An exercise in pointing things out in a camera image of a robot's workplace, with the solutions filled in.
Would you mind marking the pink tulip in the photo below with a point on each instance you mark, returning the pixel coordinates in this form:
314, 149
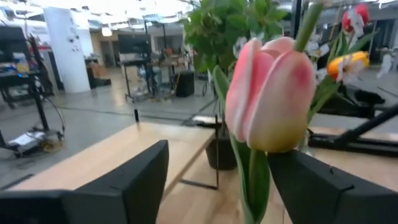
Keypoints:
270, 99

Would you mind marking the yellow tulip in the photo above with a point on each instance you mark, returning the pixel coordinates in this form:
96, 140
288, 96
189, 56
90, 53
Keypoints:
345, 67

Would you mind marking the red tulip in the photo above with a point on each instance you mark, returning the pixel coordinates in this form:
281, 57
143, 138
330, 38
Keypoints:
360, 14

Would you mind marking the green plant black pot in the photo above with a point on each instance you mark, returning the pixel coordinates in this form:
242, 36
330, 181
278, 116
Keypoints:
217, 31

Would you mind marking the black rolling cart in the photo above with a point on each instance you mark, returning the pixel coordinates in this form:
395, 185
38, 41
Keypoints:
38, 102

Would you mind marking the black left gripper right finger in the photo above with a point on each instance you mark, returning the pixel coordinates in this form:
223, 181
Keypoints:
326, 199

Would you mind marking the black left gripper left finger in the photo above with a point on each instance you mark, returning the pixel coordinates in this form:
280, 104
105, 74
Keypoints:
109, 202

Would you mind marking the black waste bin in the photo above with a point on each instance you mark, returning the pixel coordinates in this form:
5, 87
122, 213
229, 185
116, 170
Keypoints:
185, 84

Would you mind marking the black aluminium rig frame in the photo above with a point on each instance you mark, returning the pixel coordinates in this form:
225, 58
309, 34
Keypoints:
357, 145

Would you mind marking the white flower spray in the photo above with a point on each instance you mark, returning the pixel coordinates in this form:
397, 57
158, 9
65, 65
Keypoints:
320, 49

